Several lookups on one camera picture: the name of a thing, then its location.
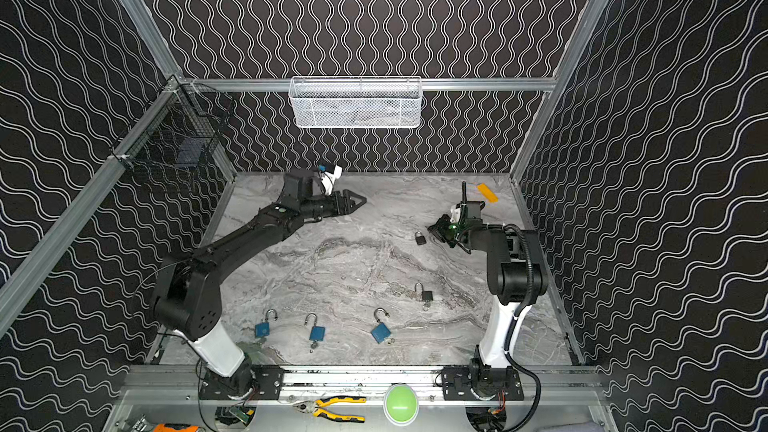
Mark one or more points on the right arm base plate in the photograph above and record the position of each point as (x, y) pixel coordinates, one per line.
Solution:
(481, 383)

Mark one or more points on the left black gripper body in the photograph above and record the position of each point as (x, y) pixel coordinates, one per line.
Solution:
(332, 203)

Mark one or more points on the yellow block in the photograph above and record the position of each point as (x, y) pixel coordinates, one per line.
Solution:
(487, 193)

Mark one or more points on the right blue padlock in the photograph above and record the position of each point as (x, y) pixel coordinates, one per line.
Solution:
(381, 333)

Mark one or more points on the blue padlock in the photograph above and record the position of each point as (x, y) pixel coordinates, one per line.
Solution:
(381, 333)
(262, 329)
(316, 333)

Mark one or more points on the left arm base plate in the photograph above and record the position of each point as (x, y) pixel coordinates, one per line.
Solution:
(262, 382)

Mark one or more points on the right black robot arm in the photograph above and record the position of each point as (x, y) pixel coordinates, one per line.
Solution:
(515, 279)

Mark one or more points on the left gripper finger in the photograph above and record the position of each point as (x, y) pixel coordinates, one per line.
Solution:
(353, 196)
(349, 206)

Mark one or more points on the black padlock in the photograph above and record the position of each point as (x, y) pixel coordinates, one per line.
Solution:
(424, 296)
(420, 239)

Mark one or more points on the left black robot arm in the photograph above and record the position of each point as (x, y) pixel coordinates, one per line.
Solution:
(187, 294)

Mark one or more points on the green round button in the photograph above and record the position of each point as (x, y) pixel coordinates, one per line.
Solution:
(401, 405)

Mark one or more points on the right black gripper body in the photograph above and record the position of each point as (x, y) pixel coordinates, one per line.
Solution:
(448, 231)

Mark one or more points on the black wire basket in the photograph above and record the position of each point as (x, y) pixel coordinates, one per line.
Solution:
(180, 150)

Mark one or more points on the green circuit board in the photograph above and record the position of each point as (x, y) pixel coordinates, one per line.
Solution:
(235, 416)

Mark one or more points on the middle blue padlock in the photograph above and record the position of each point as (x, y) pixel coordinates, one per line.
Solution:
(316, 333)

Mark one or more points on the white wire basket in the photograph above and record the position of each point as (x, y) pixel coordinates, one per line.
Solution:
(354, 102)

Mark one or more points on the left blue padlock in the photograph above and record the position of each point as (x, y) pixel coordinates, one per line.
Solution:
(262, 329)

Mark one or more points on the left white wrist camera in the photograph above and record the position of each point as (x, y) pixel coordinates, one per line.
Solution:
(328, 175)

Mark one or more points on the orange tool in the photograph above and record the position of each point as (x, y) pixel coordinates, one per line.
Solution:
(176, 427)

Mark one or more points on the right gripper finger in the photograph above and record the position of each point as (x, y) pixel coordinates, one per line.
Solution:
(439, 235)
(436, 226)

